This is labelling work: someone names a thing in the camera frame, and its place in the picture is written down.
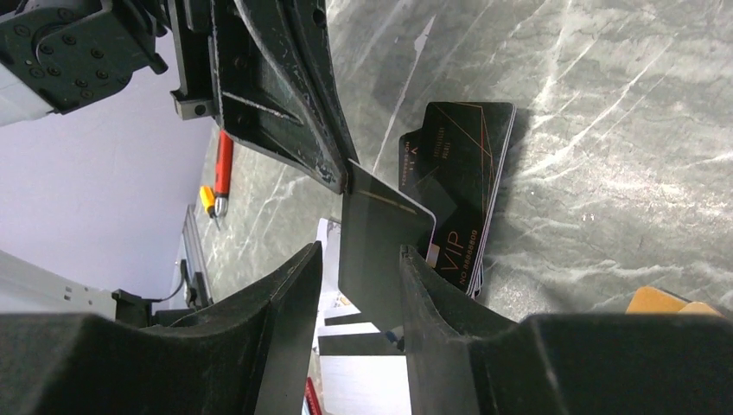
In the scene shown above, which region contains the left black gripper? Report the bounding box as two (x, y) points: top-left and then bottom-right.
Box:
(1, 1), (215, 121)

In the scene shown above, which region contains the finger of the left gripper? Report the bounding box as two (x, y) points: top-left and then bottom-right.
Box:
(210, 1), (358, 195)

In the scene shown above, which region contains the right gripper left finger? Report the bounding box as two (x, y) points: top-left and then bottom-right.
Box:
(1, 242), (322, 414)

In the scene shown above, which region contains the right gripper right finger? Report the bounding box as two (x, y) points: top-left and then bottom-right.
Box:
(399, 246), (732, 414)

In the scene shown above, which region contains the single black card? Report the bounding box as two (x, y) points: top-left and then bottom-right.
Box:
(338, 160), (437, 331)

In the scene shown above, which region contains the black card holder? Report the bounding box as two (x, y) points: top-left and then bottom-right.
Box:
(398, 101), (516, 298)

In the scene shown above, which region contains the red leather wallet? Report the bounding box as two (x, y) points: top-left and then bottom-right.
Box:
(302, 377), (323, 415)

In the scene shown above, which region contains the white magnetic stripe card stack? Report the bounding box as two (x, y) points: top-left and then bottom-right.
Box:
(309, 218), (411, 414)

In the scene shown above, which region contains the orange card stack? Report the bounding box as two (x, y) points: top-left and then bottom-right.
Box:
(626, 286), (723, 316)

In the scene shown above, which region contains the red utility knife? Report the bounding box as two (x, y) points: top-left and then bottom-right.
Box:
(214, 130), (234, 218)

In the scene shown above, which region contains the aluminium frame rail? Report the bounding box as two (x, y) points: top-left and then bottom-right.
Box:
(1, 205), (214, 323)

